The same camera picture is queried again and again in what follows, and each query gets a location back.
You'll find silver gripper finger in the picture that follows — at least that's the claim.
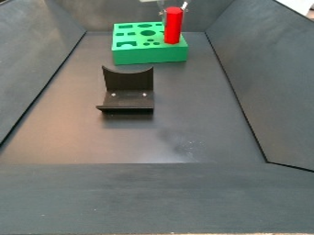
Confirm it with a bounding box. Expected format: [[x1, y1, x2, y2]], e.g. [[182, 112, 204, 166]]
[[157, 0, 166, 22], [181, 1, 189, 11]]

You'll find red hexagonal prism peg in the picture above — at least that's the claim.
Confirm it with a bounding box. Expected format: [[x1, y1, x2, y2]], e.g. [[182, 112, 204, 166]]
[[165, 6, 184, 44]]

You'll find green shape sorter board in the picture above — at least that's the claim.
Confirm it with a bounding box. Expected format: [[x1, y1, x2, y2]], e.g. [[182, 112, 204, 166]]
[[113, 22, 189, 65]]

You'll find black curved bracket stand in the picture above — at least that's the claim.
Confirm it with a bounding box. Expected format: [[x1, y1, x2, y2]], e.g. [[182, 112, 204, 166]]
[[97, 66, 156, 112]]

